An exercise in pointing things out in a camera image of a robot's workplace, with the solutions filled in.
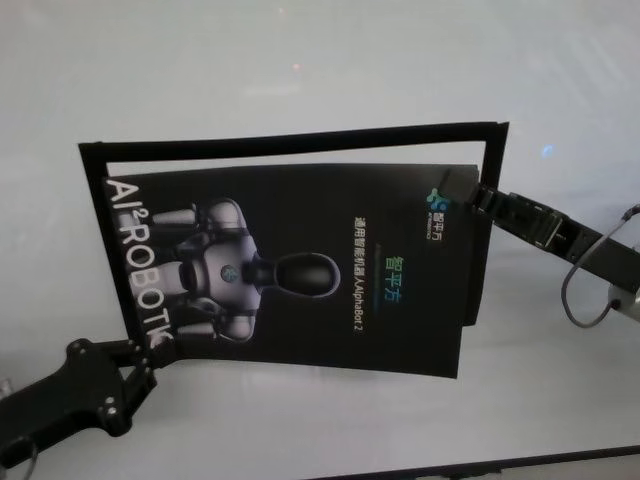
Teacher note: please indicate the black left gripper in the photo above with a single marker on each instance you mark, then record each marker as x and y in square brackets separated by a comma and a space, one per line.
[85, 380]

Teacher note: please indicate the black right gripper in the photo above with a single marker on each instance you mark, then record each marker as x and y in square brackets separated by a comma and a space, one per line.
[550, 225]

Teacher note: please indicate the black AI2 Robotics robot poster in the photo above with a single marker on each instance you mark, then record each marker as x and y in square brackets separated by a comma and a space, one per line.
[300, 270]

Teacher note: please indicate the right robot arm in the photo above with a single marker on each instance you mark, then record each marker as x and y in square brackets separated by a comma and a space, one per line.
[615, 270]

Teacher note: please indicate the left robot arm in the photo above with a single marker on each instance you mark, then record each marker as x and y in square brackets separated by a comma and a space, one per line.
[15, 415]

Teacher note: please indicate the black tape frame outline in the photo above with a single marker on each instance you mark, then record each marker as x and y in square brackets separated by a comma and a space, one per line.
[492, 150]

